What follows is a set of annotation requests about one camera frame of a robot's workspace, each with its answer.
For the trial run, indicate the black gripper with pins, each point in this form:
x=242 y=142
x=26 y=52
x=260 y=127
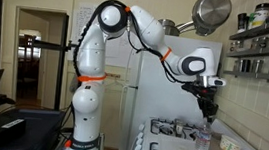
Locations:
x=208 y=101

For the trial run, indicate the clear plastic water bottle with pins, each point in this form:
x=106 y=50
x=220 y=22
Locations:
x=202 y=142

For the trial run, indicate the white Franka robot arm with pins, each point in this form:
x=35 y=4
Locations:
x=86 y=106

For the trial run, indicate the glass salt shaker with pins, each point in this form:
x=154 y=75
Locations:
x=178 y=128

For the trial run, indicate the white refrigerator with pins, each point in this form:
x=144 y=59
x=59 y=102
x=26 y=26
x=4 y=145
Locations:
x=152 y=97

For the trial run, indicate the white gas stove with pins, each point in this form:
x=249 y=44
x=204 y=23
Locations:
x=147 y=143

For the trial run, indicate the steel pot with lid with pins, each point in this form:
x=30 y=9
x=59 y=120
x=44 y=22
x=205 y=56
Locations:
x=170 y=27

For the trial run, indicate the dark spice jar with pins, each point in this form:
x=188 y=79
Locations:
x=242 y=22

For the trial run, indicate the hanging steel pot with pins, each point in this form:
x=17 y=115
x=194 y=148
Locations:
x=211 y=9

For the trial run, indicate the white jar with dark lid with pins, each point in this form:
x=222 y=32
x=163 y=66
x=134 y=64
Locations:
x=260 y=16

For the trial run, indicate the black table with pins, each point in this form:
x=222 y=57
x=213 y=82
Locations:
x=38 y=128

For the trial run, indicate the black box with white label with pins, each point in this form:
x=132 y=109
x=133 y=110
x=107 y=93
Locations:
x=10 y=127

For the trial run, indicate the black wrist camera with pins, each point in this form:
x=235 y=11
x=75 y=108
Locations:
x=191 y=88

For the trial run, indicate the metal wall spice rack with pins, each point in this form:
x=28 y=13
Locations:
x=264 y=51

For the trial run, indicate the wooden peg rail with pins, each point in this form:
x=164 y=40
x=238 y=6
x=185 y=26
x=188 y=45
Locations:
x=114 y=75

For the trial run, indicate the black camera stand pole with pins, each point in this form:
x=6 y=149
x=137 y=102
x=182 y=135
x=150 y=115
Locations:
x=60 y=77

